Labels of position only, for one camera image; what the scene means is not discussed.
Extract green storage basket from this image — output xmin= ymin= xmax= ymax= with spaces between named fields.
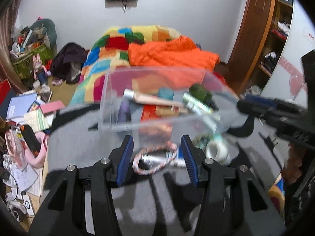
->
xmin=11 ymin=43 xmax=53 ymax=74

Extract white power strip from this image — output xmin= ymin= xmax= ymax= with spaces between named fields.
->
xmin=5 ymin=187 xmax=35 ymax=217

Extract dark clothes pile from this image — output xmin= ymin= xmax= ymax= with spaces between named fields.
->
xmin=50 ymin=42 xmax=88 ymax=84

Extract small green tin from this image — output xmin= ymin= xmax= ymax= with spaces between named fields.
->
xmin=194 ymin=134 xmax=212 ymax=151

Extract dark green glass bottle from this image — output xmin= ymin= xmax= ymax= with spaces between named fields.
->
xmin=189 ymin=84 xmax=220 ymax=112

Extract red tea packet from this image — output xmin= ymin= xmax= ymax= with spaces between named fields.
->
xmin=140 ymin=104 xmax=180 ymax=138

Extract orange down jacket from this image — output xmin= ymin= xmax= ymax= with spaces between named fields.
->
xmin=128 ymin=36 xmax=221 ymax=89

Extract white bag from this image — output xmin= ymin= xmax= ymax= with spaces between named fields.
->
xmin=244 ymin=86 xmax=262 ymax=97

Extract red box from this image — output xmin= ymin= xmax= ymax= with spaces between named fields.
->
xmin=0 ymin=79 xmax=12 ymax=104

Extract blue white booklet stack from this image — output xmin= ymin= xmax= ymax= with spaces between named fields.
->
xmin=6 ymin=92 xmax=38 ymax=121

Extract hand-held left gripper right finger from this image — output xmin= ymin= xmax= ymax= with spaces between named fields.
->
xmin=180 ymin=134 xmax=287 ymax=236

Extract loose white papers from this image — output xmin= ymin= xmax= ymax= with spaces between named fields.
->
xmin=11 ymin=163 xmax=40 ymax=193

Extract grey black patterned blanket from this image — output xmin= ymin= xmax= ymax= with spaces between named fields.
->
xmin=41 ymin=101 xmax=286 ymax=236

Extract pink transparent bag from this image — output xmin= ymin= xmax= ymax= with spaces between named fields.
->
xmin=5 ymin=130 xmax=26 ymax=170

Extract brown wooden door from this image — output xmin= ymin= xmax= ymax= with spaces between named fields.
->
xmin=226 ymin=0 xmax=276 ymax=91

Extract wooden wardrobe shelf unit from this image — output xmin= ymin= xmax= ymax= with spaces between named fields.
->
xmin=246 ymin=0 xmax=294 ymax=96

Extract teal tape roll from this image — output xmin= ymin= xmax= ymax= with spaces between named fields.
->
xmin=157 ymin=88 xmax=174 ymax=100

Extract clear plastic storage bin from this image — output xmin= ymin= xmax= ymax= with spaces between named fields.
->
xmin=98 ymin=66 xmax=239 ymax=138

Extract multicoloured patchwork quilt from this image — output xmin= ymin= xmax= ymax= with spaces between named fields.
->
xmin=69 ymin=25 xmax=183 ymax=104

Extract dark blue water bottle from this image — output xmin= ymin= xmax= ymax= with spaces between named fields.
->
xmin=37 ymin=67 xmax=49 ymax=86

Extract white sliding wardrobe door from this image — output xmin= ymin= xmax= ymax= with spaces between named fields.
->
xmin=261 ymin=0 xmax=315 ymax=109

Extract pink white braided cord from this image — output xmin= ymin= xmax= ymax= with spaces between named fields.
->
xmin=132 ymin=141 xmax=185 ymax=176

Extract grey neck pillow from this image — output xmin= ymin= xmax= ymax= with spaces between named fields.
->
xmin=30 ymin=18 xmax=57 ymax=50

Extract person's right forearm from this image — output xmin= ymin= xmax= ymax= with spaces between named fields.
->
xmin=282 ymin=143 xmax=315 ymax=227

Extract dark purple tube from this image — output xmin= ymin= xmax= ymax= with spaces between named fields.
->
xmin=118 ymin=100 xmax=131 ymax=125

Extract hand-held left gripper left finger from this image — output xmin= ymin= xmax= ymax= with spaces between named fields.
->
xmin=28 ymin=135 xmax=134 ymax=236

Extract pink curved holder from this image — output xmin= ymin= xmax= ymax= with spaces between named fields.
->
xmin=25 ymin=131 xmax=50 ymax=169

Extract beige lotion tube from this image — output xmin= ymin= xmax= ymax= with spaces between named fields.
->
xmin=123 ymin=89 xmax=185 ymax=107

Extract white gauze roll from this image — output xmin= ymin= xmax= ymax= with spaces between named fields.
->
xmin=205 ymin=140 xmax=232 ymax=167

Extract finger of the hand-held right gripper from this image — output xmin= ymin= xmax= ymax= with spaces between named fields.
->
xmin=237 ymin=100 xmax=280 ymax=122
xmin=244 ymin=95 xmax=308 ymax=112

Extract pink book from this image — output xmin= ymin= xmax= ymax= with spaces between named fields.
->
xmin=39 ymin=100 xmax=66 ymax=113

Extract green white book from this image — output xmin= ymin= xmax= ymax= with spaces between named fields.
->
xmin=23 ymin=108 xmax=50 ymax=132

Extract black orange handheld tool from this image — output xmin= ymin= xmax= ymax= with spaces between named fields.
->
xmin=20 ymin=125 xmax=40 ymax=157

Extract striped curtain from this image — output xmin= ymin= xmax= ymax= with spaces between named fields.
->
xmin=0 ymin=0 xmax=25 ymax=96

